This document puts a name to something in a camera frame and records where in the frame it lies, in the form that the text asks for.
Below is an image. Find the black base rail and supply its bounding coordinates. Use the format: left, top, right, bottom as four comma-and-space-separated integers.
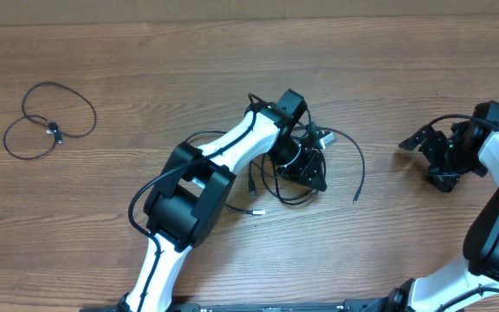
167, 297, 387, 312

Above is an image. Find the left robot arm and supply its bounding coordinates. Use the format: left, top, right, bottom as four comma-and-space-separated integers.
117, 90, 334, 311

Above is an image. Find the black USB cable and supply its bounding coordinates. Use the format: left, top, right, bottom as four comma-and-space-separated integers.
248, 126, 366, 206

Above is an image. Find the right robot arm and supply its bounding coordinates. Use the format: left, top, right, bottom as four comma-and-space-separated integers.
382, 101, 499, 311

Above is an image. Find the black cable silver connector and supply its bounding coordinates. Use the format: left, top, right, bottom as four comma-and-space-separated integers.
183, 129, 267, 217

